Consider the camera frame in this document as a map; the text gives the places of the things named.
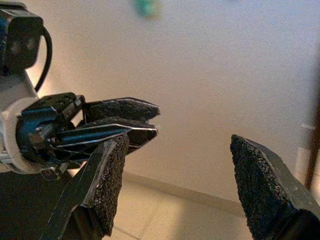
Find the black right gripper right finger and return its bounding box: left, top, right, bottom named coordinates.
left=229, top=134, right=320, bottom=240

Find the blue-green plush keychain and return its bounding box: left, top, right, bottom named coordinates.
left=131, top=0, right=164, bottom=20

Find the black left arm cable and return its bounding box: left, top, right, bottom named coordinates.
left=34, top=25, right=54, bottom=93

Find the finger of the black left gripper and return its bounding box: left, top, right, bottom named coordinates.
left=83, top=96, right=161, bottom=125
left=54, top=117, right=160, bottom=162

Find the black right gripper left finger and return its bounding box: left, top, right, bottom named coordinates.
left=41, top=133, right=131, bottom=240

